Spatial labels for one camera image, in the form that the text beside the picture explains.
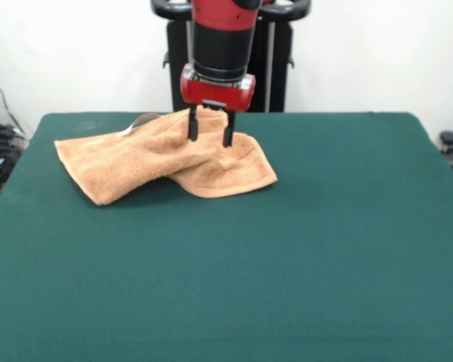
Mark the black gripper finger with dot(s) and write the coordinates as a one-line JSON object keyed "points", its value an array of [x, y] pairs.
{"points": [[193, 124], [228, 132]]}

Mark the dark green table cloth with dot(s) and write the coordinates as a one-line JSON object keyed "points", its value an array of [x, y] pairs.
{"points": [[136, 283]]}

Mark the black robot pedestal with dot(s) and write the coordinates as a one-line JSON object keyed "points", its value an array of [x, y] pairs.
{"points": [[272, 68]]}

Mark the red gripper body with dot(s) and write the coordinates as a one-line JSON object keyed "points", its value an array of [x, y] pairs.
{"points": [[217, 94]]}

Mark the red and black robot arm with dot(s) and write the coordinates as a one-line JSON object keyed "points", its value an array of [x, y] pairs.
{"points": [[222, 37]]}

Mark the tan terry towel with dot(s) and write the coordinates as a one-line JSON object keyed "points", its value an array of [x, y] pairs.
{"points": [[136, 162]]}

